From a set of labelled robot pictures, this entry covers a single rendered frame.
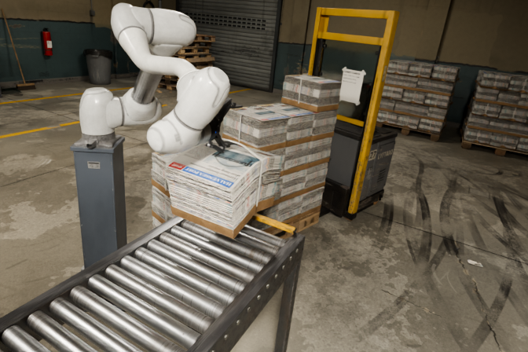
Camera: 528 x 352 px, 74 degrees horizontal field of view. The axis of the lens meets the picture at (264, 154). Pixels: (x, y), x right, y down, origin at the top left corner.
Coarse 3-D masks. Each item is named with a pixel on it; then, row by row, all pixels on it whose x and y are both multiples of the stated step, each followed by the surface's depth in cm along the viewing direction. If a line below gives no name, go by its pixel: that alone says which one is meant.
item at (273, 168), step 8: (256, 152) 140; (264, 152) 146; (272, 160) 138; (280, 160) 146; (272, 168) 140; (280, 168) 148; (264, 176) 136; (272, 176) 143; (264, 184) 138; (272, 184) 146; (264, 192) 141; (272, 192) 148
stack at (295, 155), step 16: (304, 144) 269; (160, 160) 213; (288, 160) 262; (304, 160) 276; (160, 176) 216; (288, 176) 267; (304, 176) 283; (160, 192) 221; (288, 192) 274; (160, 208) 224; (272, 208) 266; (288, 208) 281; (160, 224) 230; (256, 224) 258; (288, 224) 291
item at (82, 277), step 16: (176, 224) 152; (144, 240) 138; (112, 256) 128; (80, 272) 118; (96, 272) 119; (128, 272) 133; (64, 288) 111; (32, 304) 104; (48, 304) 105; (0, 320) 98; (16, 320) 98; (0, 336) 95; (32, 336) 103
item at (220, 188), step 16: (176, 160) 127; (192, 160) 127; (208, 160) 127; (224, 160) 128; (240, 160) 128; (176, 176) 124; (192, 176) 119; (208, 176) 119; (224, 176) 119; (240, 176) 119; (176, 192) 130; (192, 192) 125; (208, 192) 119; (224, 192) 115; (240, 192) 120; (192, 208) 129; (208, 208) 124; (224, 208) 120; (240, 208) 125; (224, 224) 124
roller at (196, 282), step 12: (144, 252) 132; (156, 264) 128; (168, 264) 127; (180, 276) 123; (192, 276) 122; (192, 288) 121; (204, 288) 118; (216, 288) 118; (216, 300) 117; (228, 300) 114
